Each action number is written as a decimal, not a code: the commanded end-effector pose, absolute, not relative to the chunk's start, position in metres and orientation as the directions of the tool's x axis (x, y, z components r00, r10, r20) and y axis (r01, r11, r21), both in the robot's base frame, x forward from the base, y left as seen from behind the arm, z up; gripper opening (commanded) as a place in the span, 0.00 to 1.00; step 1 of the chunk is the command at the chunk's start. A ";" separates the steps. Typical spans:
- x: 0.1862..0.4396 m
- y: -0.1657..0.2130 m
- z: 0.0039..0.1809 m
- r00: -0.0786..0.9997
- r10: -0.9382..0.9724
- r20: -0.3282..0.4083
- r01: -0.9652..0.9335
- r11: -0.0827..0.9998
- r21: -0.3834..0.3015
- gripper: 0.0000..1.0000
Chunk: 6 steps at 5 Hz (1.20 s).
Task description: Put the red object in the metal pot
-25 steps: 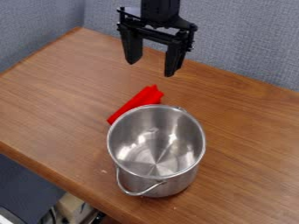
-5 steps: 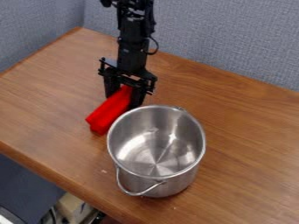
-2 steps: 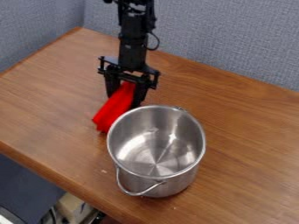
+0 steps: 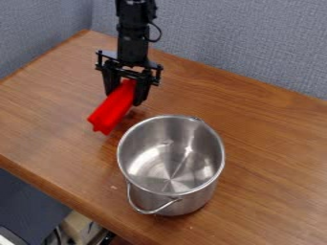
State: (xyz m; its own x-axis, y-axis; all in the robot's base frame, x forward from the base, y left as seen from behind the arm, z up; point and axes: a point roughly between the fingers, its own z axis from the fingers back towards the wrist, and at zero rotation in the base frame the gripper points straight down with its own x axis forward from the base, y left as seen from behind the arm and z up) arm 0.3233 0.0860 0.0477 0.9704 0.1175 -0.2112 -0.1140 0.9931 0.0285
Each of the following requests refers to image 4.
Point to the stainless steel pot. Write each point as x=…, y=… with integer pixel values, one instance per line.
x=171, y=158

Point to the red block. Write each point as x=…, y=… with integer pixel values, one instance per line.
x=111, y=111

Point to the beige box under table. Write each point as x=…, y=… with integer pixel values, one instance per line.
x=78, y=230

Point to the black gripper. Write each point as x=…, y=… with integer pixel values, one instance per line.
x=129, y=62

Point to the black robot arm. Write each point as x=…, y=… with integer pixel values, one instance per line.
x=137, y=13

